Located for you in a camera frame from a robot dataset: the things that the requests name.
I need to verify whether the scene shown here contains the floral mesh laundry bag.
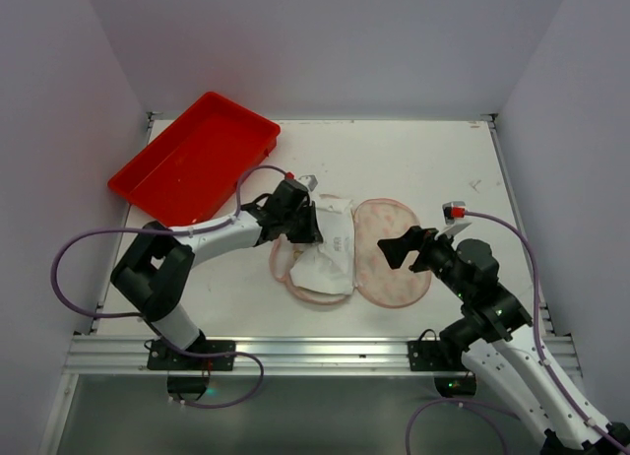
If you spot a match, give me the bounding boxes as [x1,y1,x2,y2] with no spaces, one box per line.
[269,198,431,308]

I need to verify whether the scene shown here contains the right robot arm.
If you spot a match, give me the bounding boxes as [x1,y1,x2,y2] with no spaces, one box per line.
[378,226,629,454]

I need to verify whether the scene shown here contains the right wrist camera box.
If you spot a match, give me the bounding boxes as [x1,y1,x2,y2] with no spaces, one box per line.
[439,201,471,238]

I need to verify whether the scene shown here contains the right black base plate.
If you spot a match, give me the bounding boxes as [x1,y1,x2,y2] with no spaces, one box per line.
[407,340,465,372]

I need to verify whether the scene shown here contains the red plastic tray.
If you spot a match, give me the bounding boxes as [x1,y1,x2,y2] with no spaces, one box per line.
[108,92,281,227]

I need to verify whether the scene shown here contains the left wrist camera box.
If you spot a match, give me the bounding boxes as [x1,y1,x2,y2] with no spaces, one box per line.
[297,174,318,192]

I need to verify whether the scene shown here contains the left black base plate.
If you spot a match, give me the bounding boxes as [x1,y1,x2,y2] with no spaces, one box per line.
[147,337,235,371]

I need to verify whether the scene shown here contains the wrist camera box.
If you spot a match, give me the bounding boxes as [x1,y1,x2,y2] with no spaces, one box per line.
[297,174,318,192]
[439,201,471,238]

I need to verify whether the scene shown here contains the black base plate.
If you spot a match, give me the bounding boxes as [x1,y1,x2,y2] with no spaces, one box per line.
[407,340,465,372]
[147,337,235,371]

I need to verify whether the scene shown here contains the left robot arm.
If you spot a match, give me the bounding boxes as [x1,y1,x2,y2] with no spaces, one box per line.
[110,175,323,355]

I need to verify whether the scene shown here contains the aluminium front rail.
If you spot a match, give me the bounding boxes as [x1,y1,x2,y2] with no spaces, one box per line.
[62,335,414,376]

